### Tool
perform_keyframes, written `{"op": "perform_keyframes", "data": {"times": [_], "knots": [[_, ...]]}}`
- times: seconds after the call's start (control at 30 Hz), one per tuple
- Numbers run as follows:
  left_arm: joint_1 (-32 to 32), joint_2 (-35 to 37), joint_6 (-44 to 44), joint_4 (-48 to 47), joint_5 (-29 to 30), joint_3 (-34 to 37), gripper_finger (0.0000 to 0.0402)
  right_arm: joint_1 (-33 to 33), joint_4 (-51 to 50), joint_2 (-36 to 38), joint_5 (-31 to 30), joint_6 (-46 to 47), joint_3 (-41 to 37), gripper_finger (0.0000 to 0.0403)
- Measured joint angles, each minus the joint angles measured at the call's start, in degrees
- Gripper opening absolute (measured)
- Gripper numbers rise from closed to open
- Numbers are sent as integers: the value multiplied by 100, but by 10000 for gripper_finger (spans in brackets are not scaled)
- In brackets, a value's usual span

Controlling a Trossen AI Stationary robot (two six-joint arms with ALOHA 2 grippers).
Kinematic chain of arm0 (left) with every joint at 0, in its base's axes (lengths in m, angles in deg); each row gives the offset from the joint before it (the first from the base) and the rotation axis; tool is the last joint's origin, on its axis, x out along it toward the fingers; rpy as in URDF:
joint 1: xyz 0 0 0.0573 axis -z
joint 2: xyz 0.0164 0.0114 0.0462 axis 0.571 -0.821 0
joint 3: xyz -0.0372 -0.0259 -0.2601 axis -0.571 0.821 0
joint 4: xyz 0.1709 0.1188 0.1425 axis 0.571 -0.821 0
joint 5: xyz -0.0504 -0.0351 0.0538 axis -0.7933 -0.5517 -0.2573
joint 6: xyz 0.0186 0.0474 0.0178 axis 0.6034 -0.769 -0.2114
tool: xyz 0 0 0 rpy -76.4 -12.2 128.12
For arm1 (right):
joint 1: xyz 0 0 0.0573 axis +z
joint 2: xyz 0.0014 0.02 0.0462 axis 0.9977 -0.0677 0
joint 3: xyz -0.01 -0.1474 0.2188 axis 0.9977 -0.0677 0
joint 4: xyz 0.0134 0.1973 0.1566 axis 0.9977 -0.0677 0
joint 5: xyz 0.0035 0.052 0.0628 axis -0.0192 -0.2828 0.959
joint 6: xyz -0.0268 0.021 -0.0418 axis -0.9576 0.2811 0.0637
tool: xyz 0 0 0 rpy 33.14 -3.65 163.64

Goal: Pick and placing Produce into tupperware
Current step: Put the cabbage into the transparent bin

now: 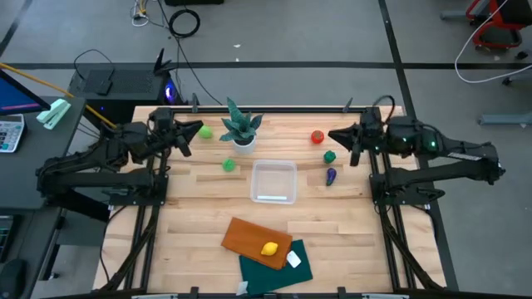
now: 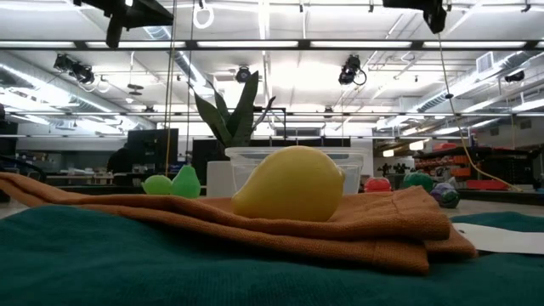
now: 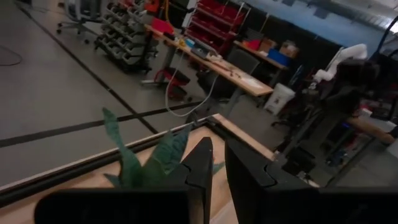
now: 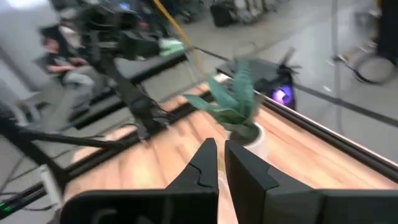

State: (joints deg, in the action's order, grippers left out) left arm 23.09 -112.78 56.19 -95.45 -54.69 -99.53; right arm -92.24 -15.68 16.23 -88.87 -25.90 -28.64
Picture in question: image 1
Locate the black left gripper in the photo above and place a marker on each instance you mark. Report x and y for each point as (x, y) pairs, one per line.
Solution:
(166, 137)

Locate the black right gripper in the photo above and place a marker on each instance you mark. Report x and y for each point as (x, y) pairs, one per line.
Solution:
(370, 141)

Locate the light green toy fruit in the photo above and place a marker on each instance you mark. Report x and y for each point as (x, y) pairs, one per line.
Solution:
(204, 132)

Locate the dark green toy pepper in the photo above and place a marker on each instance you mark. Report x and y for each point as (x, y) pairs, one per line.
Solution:
(329, 157)

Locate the red toy tomato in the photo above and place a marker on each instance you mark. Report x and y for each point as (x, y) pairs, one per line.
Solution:
(317, 137)

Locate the purple toy eggplant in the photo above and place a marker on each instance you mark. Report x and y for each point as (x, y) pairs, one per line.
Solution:
(331, 176)

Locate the yellow toy lemon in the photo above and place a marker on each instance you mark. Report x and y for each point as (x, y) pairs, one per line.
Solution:
(269, 248)

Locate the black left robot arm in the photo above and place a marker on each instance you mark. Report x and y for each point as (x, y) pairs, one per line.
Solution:
(95, 180)

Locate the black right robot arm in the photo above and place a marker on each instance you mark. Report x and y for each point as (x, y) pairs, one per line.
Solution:
(457, 160)

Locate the clear plastic tupperware container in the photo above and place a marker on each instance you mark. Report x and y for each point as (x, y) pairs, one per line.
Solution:
(274, 182)

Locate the artificial plant in white pot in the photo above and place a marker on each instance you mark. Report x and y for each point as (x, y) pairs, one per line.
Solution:
(241, 126)

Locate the black wifi antenna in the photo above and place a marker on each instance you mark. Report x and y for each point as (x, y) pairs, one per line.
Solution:
(160, 64)

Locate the black computer tower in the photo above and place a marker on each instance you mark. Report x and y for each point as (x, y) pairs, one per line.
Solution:
(124, 85)

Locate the black flat box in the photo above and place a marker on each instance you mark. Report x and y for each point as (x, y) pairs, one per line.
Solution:
(99, 81)

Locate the folded orange cloth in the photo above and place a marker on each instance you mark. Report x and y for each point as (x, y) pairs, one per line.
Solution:
(245, 241)

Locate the white paper tag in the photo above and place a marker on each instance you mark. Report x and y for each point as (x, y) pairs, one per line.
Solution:
(294, 259)
(242, 288)

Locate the mint green stapler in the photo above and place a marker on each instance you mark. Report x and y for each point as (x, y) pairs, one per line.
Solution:
(54, 114)

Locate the dark grey desk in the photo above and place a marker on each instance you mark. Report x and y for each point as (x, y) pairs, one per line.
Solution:
(41, 166)

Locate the grey metal base leg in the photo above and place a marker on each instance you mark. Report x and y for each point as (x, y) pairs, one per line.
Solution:
(505, 119)

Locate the dark green cloth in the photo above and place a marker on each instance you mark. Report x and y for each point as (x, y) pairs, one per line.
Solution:
(270, 279)

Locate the yellow pole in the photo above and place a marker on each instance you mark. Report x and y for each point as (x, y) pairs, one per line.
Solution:
(33, 79)

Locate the computer monitor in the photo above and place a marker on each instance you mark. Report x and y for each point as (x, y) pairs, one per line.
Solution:
(12, 97)

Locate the grey desk calculator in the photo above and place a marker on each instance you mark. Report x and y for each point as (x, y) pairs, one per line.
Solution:
(9, 133)

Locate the red and black chair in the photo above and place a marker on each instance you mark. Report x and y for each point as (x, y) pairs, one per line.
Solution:
(498, 39)

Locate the black keyboard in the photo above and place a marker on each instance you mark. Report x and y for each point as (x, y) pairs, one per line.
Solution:
(5, 238)

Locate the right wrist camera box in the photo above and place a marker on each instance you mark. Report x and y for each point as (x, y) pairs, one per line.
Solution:
(371, 119)

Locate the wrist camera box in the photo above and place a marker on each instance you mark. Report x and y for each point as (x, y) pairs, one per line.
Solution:
(371, 119)
(161, 117)

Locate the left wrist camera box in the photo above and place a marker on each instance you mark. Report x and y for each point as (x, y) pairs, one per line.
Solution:
(161, 117)

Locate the black aluminium table frame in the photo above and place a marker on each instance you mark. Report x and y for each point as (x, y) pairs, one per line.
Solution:
(291, 110)

